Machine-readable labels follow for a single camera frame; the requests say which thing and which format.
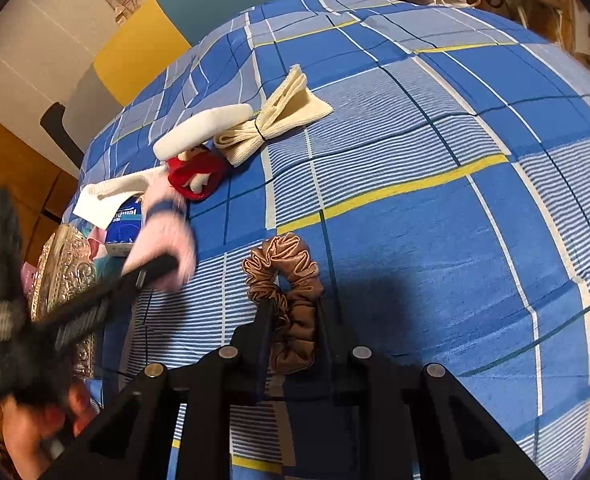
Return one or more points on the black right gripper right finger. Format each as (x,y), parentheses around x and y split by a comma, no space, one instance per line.
(342,366)

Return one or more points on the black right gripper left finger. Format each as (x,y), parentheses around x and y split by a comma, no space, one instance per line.
(250,366)

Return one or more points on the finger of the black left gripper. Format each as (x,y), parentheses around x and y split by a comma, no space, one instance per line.
(84,314)

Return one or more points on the brown satin scrunchie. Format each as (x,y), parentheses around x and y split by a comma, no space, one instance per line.
(282,271)

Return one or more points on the pink fuzzy sock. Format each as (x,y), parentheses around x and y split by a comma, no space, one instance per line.
(165,230)

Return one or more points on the red cartoon sock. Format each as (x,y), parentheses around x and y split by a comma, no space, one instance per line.
(197,173)

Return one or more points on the cream knitted cloth bundle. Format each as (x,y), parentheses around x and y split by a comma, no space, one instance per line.
(292,105)

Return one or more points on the person's left hand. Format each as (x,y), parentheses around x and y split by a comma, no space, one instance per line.
(25,427)

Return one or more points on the gold patterned tissue box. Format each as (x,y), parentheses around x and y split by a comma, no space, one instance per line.
(64,270)

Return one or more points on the blue tissue packet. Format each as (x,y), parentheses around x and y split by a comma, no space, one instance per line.
(124,228)

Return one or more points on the white folded cloth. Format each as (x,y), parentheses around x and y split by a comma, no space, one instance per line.
(98,203)

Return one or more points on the wooden wardrobe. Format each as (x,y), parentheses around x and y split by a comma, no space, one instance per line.
(40,192)

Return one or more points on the blue plaid bed sheet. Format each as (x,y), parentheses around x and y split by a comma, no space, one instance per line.
(446,199)

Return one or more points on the grey yellow blue headboard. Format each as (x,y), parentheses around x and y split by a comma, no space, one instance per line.
(151,39)

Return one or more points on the black headboard post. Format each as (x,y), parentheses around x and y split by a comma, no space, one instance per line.
(52,123)

